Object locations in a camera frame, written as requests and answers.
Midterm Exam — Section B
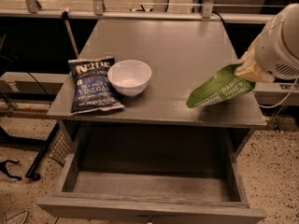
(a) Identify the wire mesh basket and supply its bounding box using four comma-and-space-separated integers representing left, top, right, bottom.
49, 132, 71, 165

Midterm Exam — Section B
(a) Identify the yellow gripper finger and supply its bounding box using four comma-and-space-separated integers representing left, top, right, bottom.
239, 41, 256, 67
235, 64, 275, 83

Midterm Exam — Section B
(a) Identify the green rice chip bag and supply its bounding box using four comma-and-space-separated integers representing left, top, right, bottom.
186, 64, 255, 108

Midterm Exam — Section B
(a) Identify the black metal stand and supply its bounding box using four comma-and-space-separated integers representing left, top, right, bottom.
0, 121, 60, 182

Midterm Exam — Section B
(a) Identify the open grey top drawer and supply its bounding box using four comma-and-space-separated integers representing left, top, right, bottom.
36, 127, 265, 224

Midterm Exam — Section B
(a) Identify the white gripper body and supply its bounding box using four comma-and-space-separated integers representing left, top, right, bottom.
254, 4, 299, 80

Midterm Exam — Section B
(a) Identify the blue kettle chips bag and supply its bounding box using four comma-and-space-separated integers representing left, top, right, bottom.
68, 57, 124, 114

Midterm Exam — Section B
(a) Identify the white bowl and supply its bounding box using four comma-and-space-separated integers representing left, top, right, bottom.
107, 60, 152, 97

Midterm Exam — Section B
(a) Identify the white cable at right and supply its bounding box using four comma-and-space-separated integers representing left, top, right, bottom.
257, 77, 299, 109

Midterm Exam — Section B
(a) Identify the grey wooden cabinet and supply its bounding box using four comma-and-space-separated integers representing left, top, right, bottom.
47, 19, 267, 161

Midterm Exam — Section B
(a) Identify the metal railing frame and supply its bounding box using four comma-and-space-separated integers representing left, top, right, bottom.
0, 0, 299, 25

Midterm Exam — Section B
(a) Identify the black strap on floor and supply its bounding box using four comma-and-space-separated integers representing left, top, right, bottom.
0, 159, 22, 182

